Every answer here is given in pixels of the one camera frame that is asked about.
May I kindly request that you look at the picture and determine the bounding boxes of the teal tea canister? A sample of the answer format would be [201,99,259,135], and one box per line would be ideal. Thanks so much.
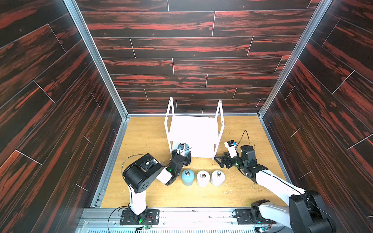
[181,170,195,186]
[182,144,191,152]

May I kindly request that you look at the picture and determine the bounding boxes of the white tea canister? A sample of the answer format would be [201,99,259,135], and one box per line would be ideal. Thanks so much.
[196,170,210,187]
[210,170,225,187]

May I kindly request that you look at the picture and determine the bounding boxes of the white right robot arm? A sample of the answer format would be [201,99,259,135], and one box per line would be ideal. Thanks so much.
[214,140,336,233]

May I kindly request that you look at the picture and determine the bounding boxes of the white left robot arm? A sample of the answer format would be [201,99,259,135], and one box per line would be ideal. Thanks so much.
[122,146,191,222]

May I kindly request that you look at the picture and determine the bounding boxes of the white two-tier metal shelf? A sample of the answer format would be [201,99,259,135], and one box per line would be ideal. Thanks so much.
[164,98,225,159]

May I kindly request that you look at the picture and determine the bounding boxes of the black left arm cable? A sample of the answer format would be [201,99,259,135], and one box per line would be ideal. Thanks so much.
[107,145,193,233]

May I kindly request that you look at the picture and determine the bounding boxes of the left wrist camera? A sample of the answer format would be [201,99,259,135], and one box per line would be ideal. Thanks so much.
[176,143,185,157]

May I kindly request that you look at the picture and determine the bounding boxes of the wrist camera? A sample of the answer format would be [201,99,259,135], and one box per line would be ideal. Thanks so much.
[224,140,237,158]
[176,143,185,157]

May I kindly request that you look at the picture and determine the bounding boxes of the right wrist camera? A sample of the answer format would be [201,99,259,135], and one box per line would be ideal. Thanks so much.
[224,140,237,158]

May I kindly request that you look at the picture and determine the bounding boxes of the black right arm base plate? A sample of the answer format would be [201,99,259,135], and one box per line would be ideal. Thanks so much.
[232,208,262,225]

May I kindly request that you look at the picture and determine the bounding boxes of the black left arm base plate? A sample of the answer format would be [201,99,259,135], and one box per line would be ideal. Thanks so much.
[119,209,160,226]

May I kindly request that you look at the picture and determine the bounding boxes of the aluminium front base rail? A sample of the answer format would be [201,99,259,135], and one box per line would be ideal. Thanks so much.
[76,207,292,233]

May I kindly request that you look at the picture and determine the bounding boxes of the aluminium right corner post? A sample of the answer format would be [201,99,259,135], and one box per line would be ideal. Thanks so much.
[258,0,332,121]

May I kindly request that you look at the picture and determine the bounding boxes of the aluminium corner post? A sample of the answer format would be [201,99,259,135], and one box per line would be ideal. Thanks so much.
[258,0,332,121]
[63,0,128,120]

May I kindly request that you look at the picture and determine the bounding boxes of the aluminium left corner post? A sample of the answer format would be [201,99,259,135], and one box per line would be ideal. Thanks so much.
[63,0,128,120]

